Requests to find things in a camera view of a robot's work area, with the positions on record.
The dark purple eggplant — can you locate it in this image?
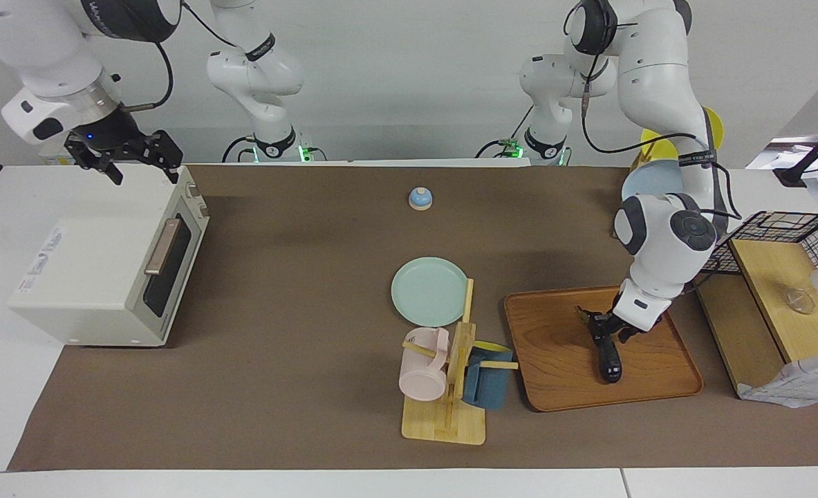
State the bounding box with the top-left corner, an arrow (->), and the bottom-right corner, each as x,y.
577,308 -> 624,383

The white tiled cloth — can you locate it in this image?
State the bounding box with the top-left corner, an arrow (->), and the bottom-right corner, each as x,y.
737,351 -> 818,409

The mint green plate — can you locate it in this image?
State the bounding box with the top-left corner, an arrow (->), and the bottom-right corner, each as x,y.
391,257 -> 470,327

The blue mug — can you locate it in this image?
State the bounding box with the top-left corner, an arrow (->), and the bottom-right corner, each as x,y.
462,341 -> 514,409

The pink mug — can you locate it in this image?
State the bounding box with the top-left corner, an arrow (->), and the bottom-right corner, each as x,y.
399,327 -> 451,402

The black base cable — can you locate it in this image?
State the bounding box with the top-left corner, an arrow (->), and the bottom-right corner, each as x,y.
476,104 -> 537,159
222,136 -> 257,164

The brown wooden tray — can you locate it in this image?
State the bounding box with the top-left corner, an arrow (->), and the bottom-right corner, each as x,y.
504,283 -> 704,413

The black wire basket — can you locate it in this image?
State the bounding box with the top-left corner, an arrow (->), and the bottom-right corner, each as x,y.
699,211 -> 818,319

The brown table mat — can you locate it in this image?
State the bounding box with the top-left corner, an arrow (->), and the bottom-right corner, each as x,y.
8,164 -> 818,472

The light blue plate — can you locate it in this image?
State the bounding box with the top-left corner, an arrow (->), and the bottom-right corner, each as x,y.
621,159 -> 687,210

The white toaster oven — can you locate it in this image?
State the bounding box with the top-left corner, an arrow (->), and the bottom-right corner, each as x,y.
8,164 -> 210,347

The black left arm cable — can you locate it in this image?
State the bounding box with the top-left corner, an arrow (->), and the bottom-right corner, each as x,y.
564,0 -> 743,223

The yellow plate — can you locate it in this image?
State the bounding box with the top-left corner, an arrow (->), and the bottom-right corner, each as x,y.
640,106 -> 725,164

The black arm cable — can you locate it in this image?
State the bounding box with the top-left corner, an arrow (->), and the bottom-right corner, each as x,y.
564,0 -> 743,223
122,0 -> 252,113

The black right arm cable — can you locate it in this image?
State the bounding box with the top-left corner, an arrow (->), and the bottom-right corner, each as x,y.
122,0 -> 252,113

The wooden mug rack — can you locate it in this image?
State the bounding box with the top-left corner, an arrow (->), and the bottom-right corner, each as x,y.
402,278 -> 520,445

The black wire basket shelf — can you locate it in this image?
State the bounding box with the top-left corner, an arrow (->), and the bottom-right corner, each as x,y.
689,239 -> 818,399

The long black camera stand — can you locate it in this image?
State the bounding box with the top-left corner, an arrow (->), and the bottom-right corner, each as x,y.
775,114 -> 818,187

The glass oven door with handle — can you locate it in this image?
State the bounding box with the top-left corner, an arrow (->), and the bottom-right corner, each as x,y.
127,185 -> 210,347

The clear glass cup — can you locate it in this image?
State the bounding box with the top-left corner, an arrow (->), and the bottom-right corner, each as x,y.
786,287 -> 816,315

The white power strip box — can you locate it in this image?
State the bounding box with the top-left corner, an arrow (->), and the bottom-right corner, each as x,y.
39,135 -> 115,167

